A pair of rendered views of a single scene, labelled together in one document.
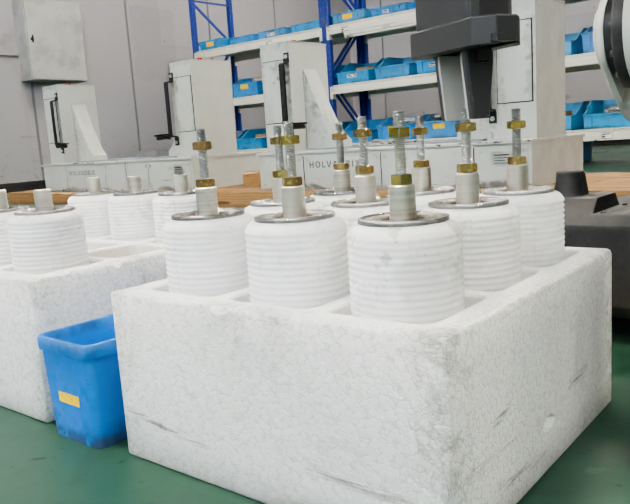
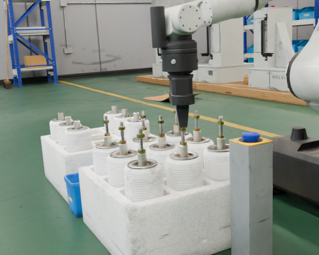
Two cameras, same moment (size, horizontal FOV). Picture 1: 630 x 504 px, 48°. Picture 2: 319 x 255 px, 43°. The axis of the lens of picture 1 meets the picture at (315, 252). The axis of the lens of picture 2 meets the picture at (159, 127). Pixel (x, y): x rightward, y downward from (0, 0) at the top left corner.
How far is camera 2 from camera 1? 0.61 m
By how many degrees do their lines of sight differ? 23
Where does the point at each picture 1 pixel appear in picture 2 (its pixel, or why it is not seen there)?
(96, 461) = (72, 222)
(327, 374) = (112, 211)
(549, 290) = (202, 193)
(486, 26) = (175, 99)
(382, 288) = (127, 187)
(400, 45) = not seen: outside the picture
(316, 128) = (280, 55)
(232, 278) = not seen: hidden behind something
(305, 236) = (119, 163)
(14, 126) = (147, 39)
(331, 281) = not seen: hidden behind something
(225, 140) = (237, 57)
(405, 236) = (132, 172)
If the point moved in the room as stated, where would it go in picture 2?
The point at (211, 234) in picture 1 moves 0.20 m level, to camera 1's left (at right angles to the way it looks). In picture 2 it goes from (103, 154) to (46, 151)
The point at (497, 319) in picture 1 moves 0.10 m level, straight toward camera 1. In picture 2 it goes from (162, 203) to (133, 219)
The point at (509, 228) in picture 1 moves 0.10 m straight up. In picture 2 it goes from (189, 169) to (188, 129)
